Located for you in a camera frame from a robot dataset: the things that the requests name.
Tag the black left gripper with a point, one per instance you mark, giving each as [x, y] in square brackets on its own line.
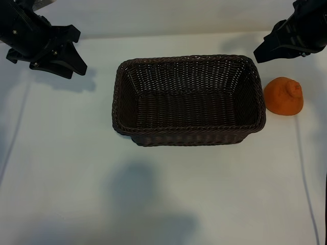
[25, 33]

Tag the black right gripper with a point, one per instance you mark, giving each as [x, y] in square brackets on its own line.
[311, 25]

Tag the orange fruit with knob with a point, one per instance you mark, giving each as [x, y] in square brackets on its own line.
[281, 99]

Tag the dark brown wicker basket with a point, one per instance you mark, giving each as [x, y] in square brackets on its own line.
[184, 112]

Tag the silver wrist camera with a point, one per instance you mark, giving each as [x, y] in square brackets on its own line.
[44, 1]

